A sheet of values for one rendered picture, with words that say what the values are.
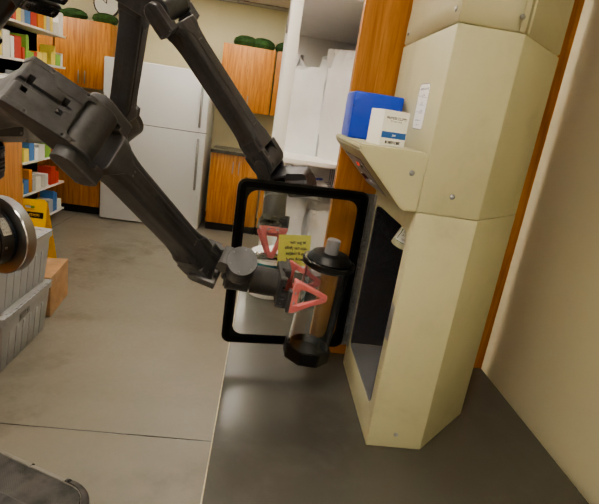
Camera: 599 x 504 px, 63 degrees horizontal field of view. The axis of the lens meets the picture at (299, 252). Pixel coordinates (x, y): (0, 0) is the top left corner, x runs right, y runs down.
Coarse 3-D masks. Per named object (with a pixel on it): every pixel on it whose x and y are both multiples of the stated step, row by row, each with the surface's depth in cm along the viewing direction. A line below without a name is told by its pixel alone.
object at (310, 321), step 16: (304, 256) 98; (304, 272) 99; (320, 272) 95; (320, 288) 96; (336, 288) 97; (320, 304) 97; (336, 304) 99; (304, 320) 99; (320, 320) 98; (288, 336) 103; (304, 336) 100; (320, 336) 100; (304, 352) 101; (320, 352) 101
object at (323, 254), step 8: (328, 240) 97; (336, 240) 97; (320, 248) 100; (328, 248) 97; (336, 248) 97; (312, 256) 97; (320, 256) 96; (328, 256) 96; (336, 256) 97; (344, 256) 99; (328, 264) 95; (336, 264) 95; (344, 264) 96
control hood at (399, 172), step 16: (352, 144) 86; (368, 144) 80; (368, 160) 80; (384, 160) 80; (400, 160) 80; (416, 160) 80; (384, 176) 80; (400, 176) 80; (416, 176) 81; (384, 192) 89; (400, 192) 81; (416, 192) 81; (400, 208) 82; (416, 208) 83
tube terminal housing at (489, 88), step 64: (448, 64) 76; (512, 64) 76; (448, 128) 79; (512, 128) 83; (448, 192) 82; (512, 192) 93; (448, 256) 85; (448, 320) 89; (384, 384) 92; (448, 384) 98
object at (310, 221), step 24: (264, 192) 108; (264, 216) 109; (288, 216) 110; (312, 216) 111; (336, 216) 112; (264, 240) 111; (288, 240) 112; (312, 240) 113; (264, 264) 113; (240, 312) 115; (264, 312) 117
